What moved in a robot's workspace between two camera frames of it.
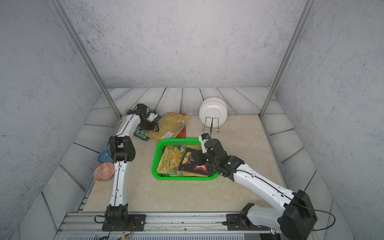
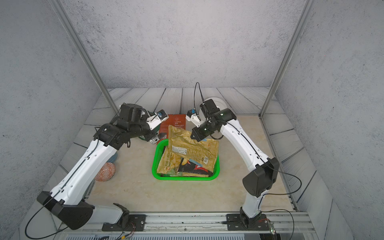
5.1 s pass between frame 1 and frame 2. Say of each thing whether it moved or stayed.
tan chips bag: moved
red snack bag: moved
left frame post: stayed
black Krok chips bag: stayed
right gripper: moved
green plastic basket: stayed
